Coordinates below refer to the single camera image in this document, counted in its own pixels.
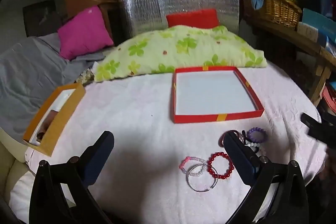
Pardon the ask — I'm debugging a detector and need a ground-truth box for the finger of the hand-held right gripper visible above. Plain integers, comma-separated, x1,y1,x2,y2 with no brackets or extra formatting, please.
301,112,336,136
308,130,330,147

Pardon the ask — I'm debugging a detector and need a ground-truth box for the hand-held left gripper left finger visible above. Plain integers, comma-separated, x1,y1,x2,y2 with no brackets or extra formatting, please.
29,131,115,224

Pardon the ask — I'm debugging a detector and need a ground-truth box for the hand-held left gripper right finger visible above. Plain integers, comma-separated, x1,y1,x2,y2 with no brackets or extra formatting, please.
223,132,310,224

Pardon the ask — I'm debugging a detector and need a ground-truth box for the white bead bracelet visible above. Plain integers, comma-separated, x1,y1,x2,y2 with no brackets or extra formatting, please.
245,142,266,160

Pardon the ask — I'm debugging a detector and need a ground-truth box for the black hair tie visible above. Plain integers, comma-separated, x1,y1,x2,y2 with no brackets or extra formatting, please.
239,130,250,146

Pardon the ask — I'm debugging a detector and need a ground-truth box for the red bead bracelet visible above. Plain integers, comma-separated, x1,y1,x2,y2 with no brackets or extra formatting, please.
207,152,235,179

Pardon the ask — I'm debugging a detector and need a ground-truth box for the dark red hair ring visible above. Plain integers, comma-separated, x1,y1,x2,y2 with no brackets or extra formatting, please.
220,130,239,147

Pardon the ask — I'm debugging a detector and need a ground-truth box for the purple bead bracelet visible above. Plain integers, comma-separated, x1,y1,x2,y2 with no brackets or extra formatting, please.
247,127,269,143

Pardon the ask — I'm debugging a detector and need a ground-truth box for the clear pearl bead bracelet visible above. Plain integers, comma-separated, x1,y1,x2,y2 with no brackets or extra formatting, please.
188,164,210,178

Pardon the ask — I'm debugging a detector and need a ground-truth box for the silver bangle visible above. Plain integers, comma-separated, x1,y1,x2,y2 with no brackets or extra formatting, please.
187,164,218,192

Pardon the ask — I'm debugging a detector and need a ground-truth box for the pink bead bracelet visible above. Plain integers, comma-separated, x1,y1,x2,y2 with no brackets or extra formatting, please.
179,156,208,175

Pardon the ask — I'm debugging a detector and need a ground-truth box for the red shallow gift box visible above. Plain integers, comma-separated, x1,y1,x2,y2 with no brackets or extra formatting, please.
172,66,265,124

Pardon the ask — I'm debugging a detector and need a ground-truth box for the orange cardboard box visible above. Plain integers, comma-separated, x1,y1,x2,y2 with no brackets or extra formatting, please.
22,83,86,156

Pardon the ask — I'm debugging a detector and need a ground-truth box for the white textured towel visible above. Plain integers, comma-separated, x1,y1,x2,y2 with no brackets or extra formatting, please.
9,61,328,224

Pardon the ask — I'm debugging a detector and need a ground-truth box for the wooden shelf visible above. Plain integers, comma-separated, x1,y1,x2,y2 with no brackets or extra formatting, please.
251,18,336,107

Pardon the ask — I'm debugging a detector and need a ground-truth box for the cream cushion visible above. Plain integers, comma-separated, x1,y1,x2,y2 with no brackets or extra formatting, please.
0,127,36,205

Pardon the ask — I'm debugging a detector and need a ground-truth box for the light blue box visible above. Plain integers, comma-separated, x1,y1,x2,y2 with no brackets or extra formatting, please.
297,7,336,49

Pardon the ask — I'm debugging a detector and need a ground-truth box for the grey blanket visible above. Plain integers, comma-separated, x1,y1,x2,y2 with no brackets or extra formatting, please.
0,32,107,143

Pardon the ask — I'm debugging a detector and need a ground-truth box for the wicker basket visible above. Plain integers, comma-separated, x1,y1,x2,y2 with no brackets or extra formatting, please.
241,0,303,31

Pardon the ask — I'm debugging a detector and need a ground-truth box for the pink cushion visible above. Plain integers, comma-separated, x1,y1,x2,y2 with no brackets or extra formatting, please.
57,6,114,60

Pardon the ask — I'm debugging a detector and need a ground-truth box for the green floral pillow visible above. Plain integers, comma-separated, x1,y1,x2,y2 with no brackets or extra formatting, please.
94,25,268,82

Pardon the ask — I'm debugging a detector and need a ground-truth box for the red cushion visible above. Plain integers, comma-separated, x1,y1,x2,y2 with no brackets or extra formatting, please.
166,9,220,28

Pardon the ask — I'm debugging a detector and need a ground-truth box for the silver insulation sheet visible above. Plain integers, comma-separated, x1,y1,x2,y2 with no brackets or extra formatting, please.
119,0,240,42

